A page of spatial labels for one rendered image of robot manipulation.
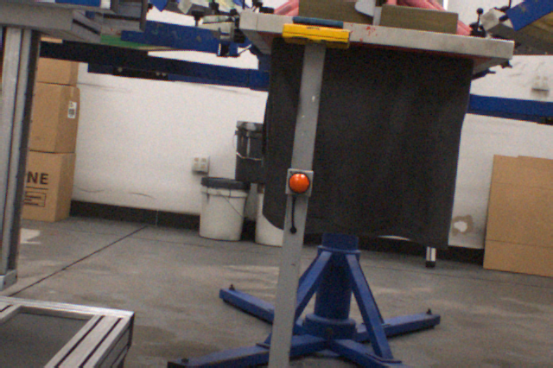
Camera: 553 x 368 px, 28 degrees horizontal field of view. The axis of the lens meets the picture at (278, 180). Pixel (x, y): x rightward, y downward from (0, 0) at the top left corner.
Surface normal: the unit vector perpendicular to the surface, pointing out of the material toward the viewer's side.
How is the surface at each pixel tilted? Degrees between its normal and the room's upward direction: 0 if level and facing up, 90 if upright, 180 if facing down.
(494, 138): 90
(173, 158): 90
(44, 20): 90
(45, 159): 89
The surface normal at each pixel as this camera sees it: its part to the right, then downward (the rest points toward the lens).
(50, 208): -0.03, 0.04
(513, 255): -0.02, -0.21
